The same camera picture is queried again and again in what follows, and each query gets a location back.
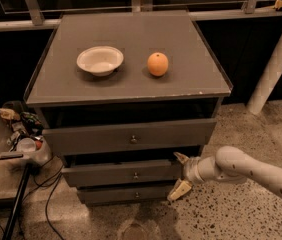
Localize white column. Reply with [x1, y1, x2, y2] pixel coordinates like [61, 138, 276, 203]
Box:
[247, 34, 282, 115]

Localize grey bottom drawer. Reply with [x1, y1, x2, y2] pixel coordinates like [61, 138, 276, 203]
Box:
[77, 181, 174, 206]

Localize black floor cable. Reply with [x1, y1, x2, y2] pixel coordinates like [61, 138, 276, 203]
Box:
[20, 157, 66, 240]

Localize black pole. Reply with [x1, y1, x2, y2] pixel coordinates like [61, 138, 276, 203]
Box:
[2, 164, 32, 240]

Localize metal railing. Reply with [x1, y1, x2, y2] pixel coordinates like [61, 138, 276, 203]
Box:
[0, 0, 282, 32]

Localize white bowl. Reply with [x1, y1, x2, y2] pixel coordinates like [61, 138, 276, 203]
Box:
[76, 46, 124, 77]

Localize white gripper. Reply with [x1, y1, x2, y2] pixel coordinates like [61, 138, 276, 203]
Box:
[167, 152, 204, 202]

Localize grey drawer cabinet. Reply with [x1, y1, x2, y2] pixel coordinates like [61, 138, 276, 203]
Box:
[23, 10, 233, 206]

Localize grey top drawer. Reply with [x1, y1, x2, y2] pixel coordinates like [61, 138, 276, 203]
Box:
[43, 118, 216, 156]

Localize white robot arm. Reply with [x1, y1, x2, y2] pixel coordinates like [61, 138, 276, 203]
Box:
[167, 146, 282, 202]

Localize orange fruit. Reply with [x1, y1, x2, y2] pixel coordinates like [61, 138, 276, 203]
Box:
[147, 52, 169, 77]

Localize grey drawer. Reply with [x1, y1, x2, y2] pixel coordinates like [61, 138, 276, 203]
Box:
[77, 181, 174, 206]
[43, 118, 216, 156]
[62, 160, 182, 187]

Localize white cup in bin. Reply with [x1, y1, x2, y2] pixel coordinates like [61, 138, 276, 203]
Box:
[16, 138, 36, 152]

